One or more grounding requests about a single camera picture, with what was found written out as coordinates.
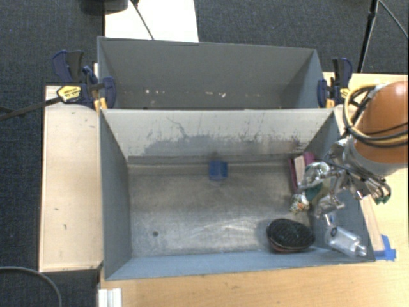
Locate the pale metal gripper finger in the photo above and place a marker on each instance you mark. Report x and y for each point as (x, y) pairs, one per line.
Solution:
(329, 206)
(314, 171)

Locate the purple and white box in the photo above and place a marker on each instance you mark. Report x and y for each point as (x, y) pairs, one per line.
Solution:
(298, 166)

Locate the teal and white object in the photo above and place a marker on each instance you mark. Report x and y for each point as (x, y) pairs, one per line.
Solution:
(314, 193)

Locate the white floral patterned object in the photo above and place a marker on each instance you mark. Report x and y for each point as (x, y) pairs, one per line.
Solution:
(298, 204)

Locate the clear plastic bottle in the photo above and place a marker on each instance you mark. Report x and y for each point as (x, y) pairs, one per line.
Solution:
(343, 239)

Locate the black oval brush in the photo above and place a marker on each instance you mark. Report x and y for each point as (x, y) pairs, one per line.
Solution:
(289, 235)

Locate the blue sponge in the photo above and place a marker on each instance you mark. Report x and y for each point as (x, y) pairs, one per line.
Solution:
(218, 170)

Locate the grey metal bin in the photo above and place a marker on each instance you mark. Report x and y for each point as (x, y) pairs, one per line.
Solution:
(198, 203)

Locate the pale wood board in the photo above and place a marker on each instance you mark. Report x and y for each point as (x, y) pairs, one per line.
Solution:
(70, 184)

